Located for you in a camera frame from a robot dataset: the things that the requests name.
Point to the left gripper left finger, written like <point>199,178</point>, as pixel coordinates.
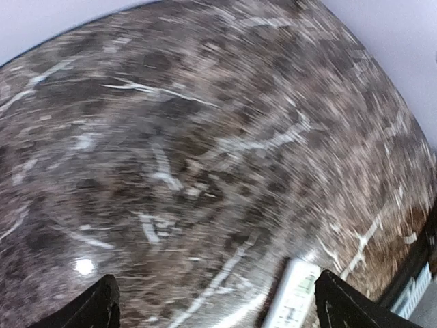
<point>98,306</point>

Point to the white slotted cable duct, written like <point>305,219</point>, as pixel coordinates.
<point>409,298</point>

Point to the white remote control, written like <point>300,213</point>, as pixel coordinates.
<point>294,296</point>

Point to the black front rail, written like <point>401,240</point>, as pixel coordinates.
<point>423,250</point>

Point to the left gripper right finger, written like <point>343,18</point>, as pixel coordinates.
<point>339,305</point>

